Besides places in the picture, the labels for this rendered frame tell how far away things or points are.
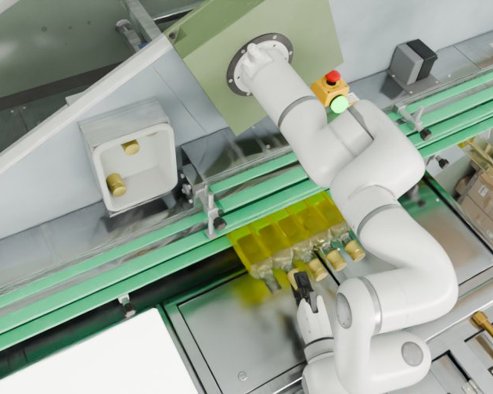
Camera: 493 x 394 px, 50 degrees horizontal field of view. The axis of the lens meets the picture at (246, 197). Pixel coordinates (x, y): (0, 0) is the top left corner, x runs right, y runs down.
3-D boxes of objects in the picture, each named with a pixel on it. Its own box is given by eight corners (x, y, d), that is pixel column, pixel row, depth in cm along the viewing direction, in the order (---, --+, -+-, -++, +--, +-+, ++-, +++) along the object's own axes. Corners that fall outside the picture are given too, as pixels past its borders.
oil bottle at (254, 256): (215, 220, 138) (256, 284, 128) (215, 207, 134) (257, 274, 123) (234, 211, 140) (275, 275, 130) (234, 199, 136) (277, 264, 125)
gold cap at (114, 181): (102, 181, 122) (109, 195, 119) (113, 171, 121) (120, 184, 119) (113, 185, 125) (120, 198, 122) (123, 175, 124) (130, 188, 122)
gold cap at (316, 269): (304, 269, 130) (314, 283, 128) (307, 262, 127) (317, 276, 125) (316, 263, 131) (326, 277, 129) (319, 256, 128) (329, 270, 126)
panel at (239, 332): (-11, 385, 122) (30, 537, 106) (-16, 381, 120) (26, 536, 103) (311, 234, 152) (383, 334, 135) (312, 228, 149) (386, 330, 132)
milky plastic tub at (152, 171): (96, 188, 125) (109, 215, 120) (77, 122, 107) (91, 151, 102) (163, 162, 130) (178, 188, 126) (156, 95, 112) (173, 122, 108)
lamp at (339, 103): (327, 109, 137) (334, 117, 135) (330, 97, 133) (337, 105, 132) (341, 105, 138) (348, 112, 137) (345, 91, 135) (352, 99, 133)
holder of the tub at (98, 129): (100, 199, 129) (111, 223, 125) (77, 120, 107) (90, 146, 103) (164, 174, 135) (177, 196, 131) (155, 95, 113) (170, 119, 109)
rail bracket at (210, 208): (192, 215, 130) (215, 254, 124) (190, 173, 117) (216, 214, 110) (203, 211, 131) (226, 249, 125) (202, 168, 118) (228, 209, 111)
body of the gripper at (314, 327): (332, 354, 121) (318, 309, 127) (342, 338, 113) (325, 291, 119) (301, 361, 120) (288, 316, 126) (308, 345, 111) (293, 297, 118)
